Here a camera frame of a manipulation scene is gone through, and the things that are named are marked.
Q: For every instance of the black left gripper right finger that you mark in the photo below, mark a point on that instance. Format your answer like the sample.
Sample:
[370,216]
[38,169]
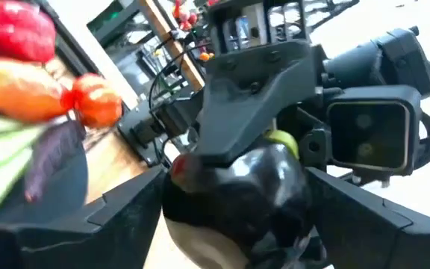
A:
[386,243]

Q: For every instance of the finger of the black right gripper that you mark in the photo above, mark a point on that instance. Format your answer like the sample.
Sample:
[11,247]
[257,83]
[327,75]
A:
[248,104]

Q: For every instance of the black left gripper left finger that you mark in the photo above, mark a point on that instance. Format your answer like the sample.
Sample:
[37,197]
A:
[69,246]

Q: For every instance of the round dark eggplant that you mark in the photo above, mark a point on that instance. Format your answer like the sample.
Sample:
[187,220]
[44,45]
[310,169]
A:
[237,194]

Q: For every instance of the long purple eggplant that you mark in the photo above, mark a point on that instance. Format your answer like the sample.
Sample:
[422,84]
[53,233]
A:
[54,157]

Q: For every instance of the red bell pepper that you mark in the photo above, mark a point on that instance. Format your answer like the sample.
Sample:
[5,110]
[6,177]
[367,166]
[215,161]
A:
[95,99]

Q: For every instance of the orange bell pepper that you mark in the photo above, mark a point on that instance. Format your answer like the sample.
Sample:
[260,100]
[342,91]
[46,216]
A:
[17,89]

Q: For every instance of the glossy pink-red bell pepper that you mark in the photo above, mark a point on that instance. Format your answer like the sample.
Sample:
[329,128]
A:
[21,33]

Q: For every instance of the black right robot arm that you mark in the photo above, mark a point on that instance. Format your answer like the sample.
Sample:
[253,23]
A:
[368,56]

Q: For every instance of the round dark mat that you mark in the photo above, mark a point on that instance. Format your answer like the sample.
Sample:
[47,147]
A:
[65,194]

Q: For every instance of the neighbouring wooden table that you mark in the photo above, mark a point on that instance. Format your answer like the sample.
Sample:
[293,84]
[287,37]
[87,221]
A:
[177,56]

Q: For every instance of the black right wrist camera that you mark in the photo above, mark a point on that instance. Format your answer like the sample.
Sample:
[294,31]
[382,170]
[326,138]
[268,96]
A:
[371,134]

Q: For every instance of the black table frame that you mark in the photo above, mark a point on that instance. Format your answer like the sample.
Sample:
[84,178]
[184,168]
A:
[77,52]

